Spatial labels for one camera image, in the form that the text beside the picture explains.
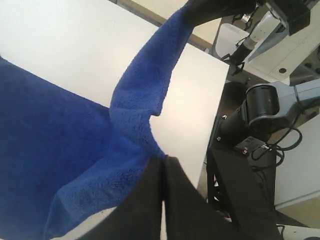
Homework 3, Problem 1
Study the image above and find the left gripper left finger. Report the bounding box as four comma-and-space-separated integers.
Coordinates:
80, 157, 163, 240

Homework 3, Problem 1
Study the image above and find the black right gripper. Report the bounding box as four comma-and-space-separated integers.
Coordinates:
256, 0, 311, 36

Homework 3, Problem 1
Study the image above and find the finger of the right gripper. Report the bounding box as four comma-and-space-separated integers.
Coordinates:
184, 0, 256, 27

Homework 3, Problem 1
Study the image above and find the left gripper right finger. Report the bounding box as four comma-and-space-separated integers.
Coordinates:
163, 156, 283, 240

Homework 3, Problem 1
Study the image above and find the blue microfiber cloth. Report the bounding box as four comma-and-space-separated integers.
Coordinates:
0, 3, 193, 240

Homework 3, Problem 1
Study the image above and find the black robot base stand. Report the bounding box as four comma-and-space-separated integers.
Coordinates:
206, 82, 281, 240

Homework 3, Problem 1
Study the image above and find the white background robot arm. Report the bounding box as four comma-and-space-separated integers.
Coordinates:
222, 8, 281, 76

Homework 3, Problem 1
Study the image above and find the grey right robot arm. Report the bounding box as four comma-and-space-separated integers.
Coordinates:
183, 0, 320, 147

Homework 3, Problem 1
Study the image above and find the white background table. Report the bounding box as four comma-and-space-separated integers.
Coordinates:
212, 0, 320, 83

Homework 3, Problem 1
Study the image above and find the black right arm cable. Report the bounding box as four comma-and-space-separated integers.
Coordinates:
251, 99, 320, 171

